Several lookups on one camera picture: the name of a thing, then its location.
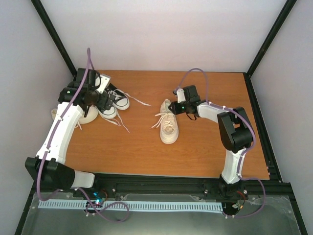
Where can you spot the beige lace platform sneaker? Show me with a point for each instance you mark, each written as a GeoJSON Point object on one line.
{"type": "Point", "coordinates": [167, 124]}

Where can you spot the black white sneaker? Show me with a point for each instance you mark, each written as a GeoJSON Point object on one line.
{"type": "Point", "coordinates": [122, 99]}
{"type": "Point", "coordinates": [112, 116]}

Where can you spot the black white sneaker right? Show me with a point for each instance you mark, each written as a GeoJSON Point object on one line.
{"type": "Point", "coordinates": [122, 99]}

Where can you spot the black white sneaker left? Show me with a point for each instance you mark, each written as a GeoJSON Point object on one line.
{"type": "Point", "coordinates": [112, 116]}

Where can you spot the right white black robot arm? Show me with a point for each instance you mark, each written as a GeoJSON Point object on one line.
{"type": "Point", "coordinates": [236, 133]}

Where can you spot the light blue cable duct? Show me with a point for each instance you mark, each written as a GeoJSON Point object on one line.
{"type": "Point", "coordinates": [134, 206]}

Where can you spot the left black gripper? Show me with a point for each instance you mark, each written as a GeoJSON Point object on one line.
{"type": "Point", "coordinates": [102, 104]}

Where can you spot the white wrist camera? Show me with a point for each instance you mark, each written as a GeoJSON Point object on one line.
{"type": "Point", "coordinates": [102, 82]}
{"type": "Point", "coordinates": [179, 93]}

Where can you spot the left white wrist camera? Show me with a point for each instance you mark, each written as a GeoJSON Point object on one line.
{"type": "Point", "coordinates": [102, 82]}

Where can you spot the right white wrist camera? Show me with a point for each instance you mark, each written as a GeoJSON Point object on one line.
{"type": "Point", "coordinates": [179, 93]}

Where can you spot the beige canvas sneaker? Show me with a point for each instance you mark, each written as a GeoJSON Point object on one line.
{"type": "Point", "coordinates": [91, 116]}

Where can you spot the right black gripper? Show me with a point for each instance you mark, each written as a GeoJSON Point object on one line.
{"type": "Point", "coordinates": [175, 110]}

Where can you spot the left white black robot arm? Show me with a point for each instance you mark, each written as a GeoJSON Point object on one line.
{"type": "Point", "coordinates": [86, 92]}

